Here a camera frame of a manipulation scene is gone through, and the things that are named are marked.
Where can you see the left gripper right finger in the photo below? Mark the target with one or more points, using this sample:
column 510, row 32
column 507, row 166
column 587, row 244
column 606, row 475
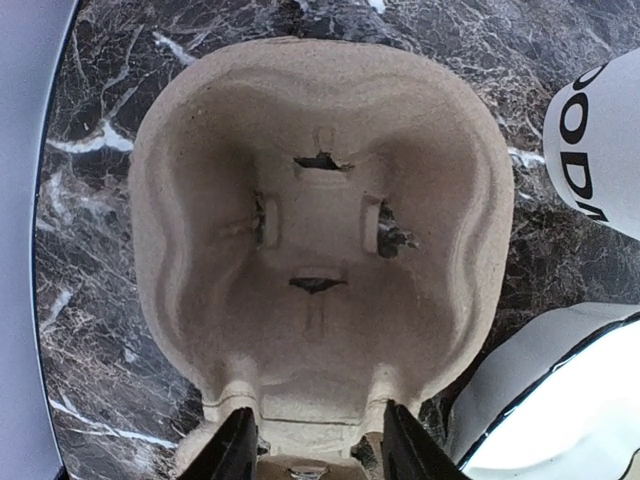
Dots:
column 409, row 453

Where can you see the brown cardboard cup carrier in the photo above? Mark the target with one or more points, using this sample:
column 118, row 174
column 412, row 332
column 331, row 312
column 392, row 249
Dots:
column 319, row 227

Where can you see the white paper cup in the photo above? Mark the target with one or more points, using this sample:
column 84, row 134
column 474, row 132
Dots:
column 591, row 144

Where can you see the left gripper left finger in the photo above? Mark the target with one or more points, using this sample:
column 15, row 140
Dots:
column 231, row 454

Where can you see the white scalloped bowl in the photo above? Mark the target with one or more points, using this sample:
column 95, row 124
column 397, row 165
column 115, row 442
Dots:
column 558, row 400

